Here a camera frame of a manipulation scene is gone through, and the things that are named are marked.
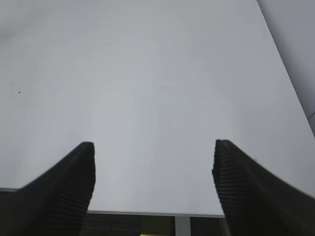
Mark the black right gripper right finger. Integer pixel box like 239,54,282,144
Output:
212,140,315,236

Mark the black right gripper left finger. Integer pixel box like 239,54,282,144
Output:
0,142,95,236

